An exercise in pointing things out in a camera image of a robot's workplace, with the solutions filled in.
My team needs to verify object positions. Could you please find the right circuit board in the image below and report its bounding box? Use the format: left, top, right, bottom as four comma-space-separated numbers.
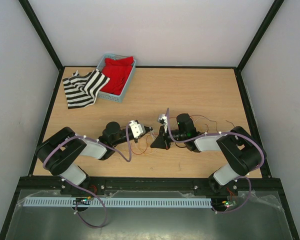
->
222, 200, 237, 208

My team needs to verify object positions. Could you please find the black aluminium frame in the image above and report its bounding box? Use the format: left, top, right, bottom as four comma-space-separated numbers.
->
0, 0, 300, 240

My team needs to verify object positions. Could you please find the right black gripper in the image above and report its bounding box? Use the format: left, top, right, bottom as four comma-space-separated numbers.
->
150, 124, 187, 150

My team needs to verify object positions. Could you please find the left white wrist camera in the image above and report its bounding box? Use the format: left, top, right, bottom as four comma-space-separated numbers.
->
129, 120, 145, 139

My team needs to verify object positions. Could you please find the white zip tie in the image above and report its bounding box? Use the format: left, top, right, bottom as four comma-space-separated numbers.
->
151, 132, 158, 141

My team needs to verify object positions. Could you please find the left circuit board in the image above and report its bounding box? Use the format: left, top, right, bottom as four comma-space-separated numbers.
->
72, 197, 92, 205

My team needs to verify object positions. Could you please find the white wire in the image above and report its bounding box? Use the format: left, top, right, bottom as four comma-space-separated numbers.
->
133, 119, 216, 156

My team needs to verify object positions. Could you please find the red cloth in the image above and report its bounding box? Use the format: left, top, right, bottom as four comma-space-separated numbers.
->
101, 56, 134, 96

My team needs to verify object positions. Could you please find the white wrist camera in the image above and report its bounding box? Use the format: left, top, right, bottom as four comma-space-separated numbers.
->
157, 113, 168, 133
129, 120, 145, 139

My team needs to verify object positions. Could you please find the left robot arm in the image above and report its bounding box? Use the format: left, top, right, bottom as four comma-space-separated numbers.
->
35, 120, 153, 194

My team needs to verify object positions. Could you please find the black white striped cloth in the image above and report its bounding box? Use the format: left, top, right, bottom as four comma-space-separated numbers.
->
62, 68, 110, 109

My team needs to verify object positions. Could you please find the blue plastic basket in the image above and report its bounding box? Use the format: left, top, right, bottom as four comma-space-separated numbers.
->
96, 53, 137, 103

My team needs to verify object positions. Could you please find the grey slotted cable duct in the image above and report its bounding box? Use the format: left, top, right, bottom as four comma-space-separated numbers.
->
23, 197, 212, 209

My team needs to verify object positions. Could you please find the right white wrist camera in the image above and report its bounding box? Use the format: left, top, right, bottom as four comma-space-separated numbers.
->
157, 113, 168, 133

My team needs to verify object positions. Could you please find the circuit board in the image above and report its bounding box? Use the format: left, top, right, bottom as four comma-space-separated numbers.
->
72, 197, 92, 205
222, 200, 237, 208

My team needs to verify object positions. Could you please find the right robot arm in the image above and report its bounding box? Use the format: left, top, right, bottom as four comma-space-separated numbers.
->
150, 113, 266, 195

